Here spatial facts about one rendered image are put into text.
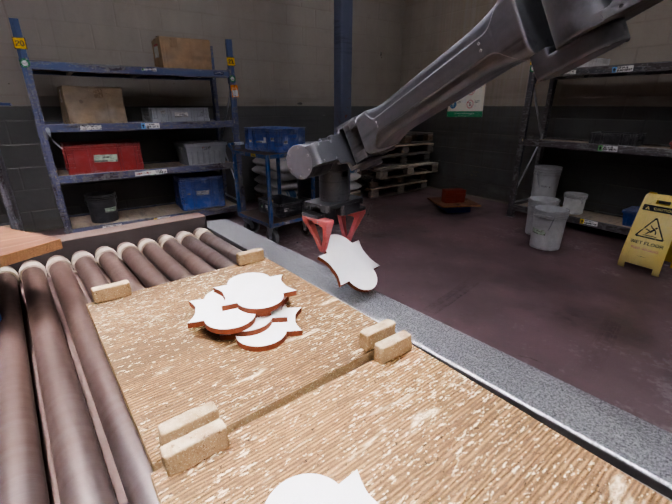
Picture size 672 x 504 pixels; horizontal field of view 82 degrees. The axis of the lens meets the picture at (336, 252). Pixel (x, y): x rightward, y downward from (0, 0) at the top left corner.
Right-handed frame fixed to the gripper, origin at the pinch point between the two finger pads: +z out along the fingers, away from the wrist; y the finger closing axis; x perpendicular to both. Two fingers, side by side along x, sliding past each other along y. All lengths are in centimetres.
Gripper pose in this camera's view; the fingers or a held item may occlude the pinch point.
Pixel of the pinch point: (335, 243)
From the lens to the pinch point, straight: 77.1
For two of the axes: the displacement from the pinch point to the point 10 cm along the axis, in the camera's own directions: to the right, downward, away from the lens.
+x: -7.3, -2.3, 6.4
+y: 6.8, -2.7, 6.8
